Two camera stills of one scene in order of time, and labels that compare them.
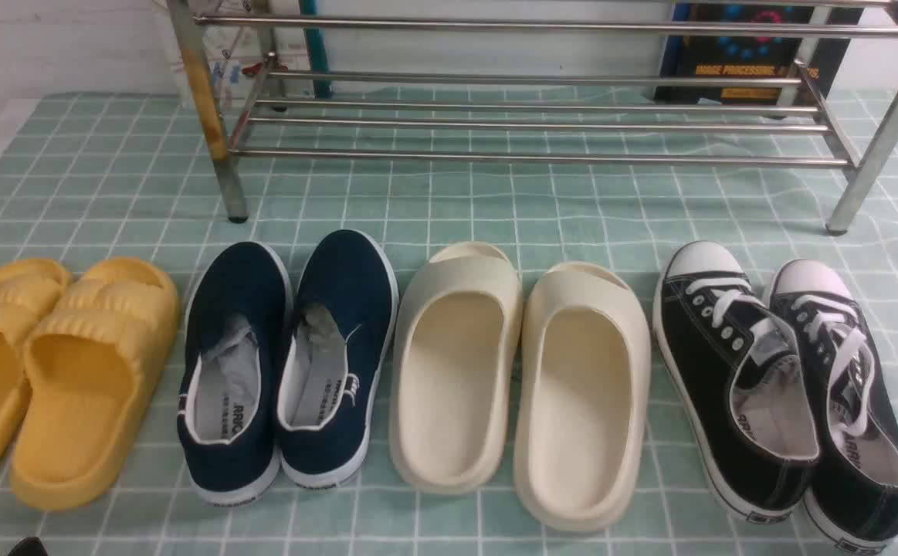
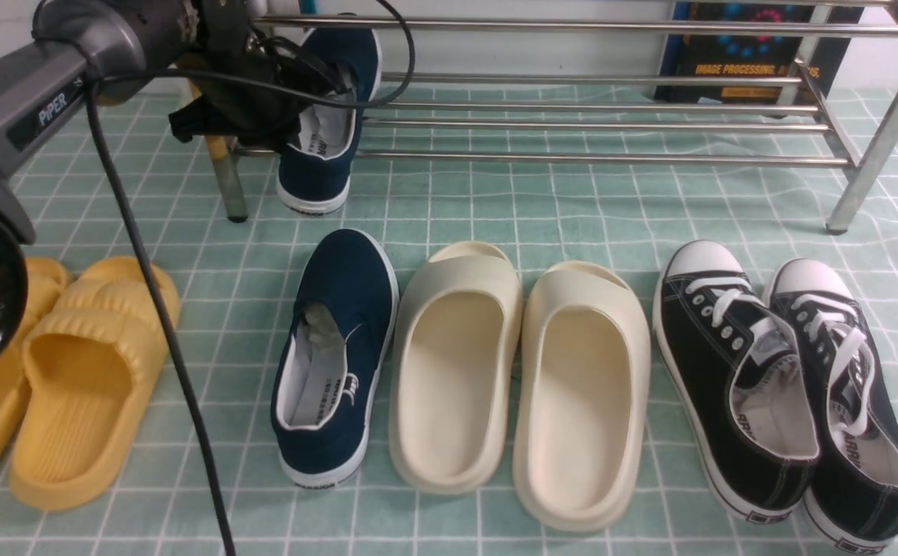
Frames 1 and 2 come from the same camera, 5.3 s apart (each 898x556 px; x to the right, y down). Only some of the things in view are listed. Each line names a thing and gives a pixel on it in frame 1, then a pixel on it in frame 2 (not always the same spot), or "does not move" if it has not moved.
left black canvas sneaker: (739, 384) does not move
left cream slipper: (455, 368) does not move
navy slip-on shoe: (234, 372) to (314, 175)
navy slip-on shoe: (343, 323) does not move
